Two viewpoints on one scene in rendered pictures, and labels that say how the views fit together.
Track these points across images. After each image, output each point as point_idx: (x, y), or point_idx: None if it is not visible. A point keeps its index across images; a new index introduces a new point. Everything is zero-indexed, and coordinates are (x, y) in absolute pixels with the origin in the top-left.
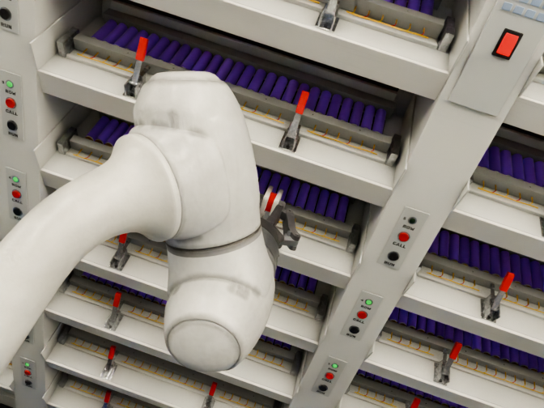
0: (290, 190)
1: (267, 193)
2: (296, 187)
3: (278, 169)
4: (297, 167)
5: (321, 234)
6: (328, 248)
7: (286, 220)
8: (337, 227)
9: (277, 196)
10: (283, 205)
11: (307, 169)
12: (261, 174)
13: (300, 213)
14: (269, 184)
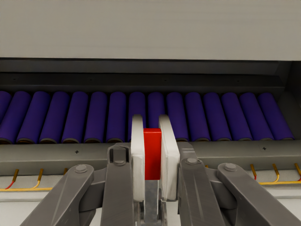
0: (171, 114)
1: (136, 135)
2: (180, 104)
3: (148, 49)
4: (216, 11)
5: (266, 177)
6: (297, 204)
7: (251, 220)
8: (298, 153)
9: (165, 135)
10: (192, 153)
11: (253, 8)
12: (109, 102)
13: (214, 151)
14: (128, 115)
